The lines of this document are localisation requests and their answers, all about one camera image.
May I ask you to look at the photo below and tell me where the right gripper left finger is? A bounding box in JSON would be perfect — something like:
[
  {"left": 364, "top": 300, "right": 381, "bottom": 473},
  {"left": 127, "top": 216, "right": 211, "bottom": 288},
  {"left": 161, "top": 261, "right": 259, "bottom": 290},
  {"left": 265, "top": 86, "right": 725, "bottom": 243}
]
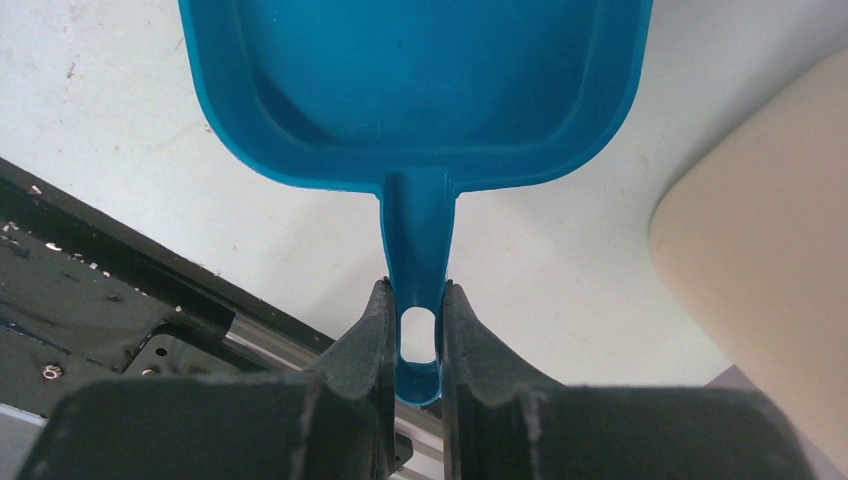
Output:
[{"left": 18, "top": 279, "right": 397, "bottom": 479}]

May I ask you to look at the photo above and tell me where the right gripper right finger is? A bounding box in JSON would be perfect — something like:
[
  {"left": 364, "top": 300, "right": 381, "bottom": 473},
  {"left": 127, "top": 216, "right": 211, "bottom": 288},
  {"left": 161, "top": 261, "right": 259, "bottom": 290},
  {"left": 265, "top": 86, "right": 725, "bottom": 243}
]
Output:
[{"left": 441, "top": 283, "right": 814, "bottom": 479}]

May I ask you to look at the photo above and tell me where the blue dustpan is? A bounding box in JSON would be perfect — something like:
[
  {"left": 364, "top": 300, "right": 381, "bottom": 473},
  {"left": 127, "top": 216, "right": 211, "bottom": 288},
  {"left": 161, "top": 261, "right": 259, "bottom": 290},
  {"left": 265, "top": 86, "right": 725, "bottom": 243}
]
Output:
[{"left": 177, "top": 0, "right": 655, "bottom": 407}]

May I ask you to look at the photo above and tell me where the cream waste bin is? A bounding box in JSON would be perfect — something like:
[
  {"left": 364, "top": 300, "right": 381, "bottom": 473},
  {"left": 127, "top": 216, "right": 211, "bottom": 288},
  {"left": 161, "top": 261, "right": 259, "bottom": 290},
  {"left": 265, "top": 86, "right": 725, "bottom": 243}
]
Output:
[{"left": 649, "top": 51, "right": 847, "bottom": 469}]

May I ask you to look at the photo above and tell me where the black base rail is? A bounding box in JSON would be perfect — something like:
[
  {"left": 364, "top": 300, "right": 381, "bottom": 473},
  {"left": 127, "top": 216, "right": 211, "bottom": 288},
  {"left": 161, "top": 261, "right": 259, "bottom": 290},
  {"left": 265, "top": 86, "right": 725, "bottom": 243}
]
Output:
[{"left": 1, "top": 161, "right": 331, "bottom": 417}]

